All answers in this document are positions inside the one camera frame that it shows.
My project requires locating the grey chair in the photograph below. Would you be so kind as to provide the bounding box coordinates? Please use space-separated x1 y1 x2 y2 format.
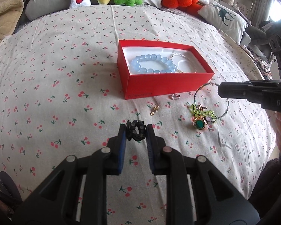
240 26 272 59

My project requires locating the white deer print pillow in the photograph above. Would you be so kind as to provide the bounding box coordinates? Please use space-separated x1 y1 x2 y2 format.
198 1 249 44

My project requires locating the black hair claw clip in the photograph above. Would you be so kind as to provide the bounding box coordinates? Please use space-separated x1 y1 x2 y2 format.
127 120 147 141

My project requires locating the red cardboard box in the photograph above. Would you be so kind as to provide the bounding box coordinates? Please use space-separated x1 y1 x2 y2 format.
117 40 215 100

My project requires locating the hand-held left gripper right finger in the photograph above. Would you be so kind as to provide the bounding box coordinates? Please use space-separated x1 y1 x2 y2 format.
146 124 259 225

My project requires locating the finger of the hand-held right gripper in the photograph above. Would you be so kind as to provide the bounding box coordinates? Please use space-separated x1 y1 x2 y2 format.
217 80 281 105

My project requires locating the dark fleece clothing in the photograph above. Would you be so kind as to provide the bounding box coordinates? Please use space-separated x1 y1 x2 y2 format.
248 152 281 225

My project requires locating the red-orange plush toy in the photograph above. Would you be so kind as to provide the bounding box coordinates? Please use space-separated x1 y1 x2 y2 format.
160 0 210 16

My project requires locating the blue bead bracelet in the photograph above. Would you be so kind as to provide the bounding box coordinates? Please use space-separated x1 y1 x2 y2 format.
131 54 178 74

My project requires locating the beige quilted blanket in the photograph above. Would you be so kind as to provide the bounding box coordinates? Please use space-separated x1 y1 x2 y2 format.
0 0 39 53

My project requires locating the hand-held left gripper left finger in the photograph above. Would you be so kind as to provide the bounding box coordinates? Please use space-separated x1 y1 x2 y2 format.
12 124 128 225

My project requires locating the silver chain bracelet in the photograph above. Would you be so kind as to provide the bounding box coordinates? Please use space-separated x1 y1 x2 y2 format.
170 53 198 74

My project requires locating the grey pillow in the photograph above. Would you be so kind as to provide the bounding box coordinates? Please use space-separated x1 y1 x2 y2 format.
25 0 73 21

